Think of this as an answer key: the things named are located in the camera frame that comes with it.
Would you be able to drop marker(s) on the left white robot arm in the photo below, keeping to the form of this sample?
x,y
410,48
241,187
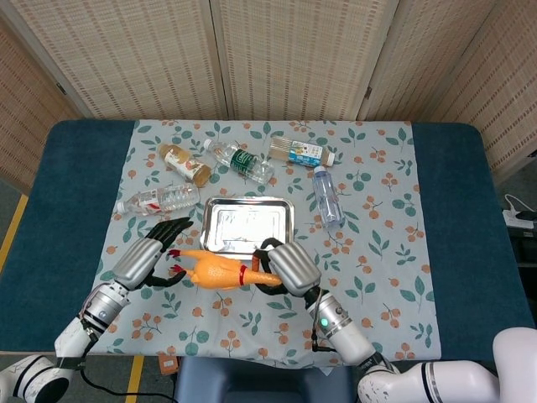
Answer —
x,y
100,304

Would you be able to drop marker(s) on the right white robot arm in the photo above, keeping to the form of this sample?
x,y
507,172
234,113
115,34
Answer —
x,y
348,336

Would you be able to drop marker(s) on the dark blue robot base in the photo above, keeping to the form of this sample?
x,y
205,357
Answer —
x,y
260,382

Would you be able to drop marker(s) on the tea bottle blue label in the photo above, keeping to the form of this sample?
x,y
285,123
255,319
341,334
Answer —
x,y
304,152

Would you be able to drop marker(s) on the clear bottle red white label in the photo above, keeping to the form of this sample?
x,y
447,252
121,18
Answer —
x,y
163,199

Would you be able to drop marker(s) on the amber drink bottle cream label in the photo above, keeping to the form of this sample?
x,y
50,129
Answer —
x,y
184,164

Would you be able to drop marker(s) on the orange paper tag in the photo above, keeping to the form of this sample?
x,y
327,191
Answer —
x,y
168,364

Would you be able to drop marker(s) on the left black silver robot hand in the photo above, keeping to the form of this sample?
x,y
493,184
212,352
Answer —
x,y
136,262

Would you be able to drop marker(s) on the white power strip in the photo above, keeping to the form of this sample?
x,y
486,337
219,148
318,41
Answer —
x,y
514,217

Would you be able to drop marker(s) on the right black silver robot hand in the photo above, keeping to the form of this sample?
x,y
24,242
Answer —
x,y
295,268

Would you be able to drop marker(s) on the yellow rubber chicken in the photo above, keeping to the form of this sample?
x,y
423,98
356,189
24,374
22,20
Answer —
x,y
214,273

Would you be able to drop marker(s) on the floral patterned tablecloth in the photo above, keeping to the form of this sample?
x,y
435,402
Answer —
x,y
377,273

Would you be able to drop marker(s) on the blue tinted clear bottle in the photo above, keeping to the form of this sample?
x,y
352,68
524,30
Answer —
x,y
328,197

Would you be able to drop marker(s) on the clear bottle green label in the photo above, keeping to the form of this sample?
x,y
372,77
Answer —
x,y
243,161

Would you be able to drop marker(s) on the woven bamboo folding screen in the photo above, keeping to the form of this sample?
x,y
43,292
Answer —
x,y
293,54

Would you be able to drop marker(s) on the stainless steel tray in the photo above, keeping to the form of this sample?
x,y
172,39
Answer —
x,y
247,224

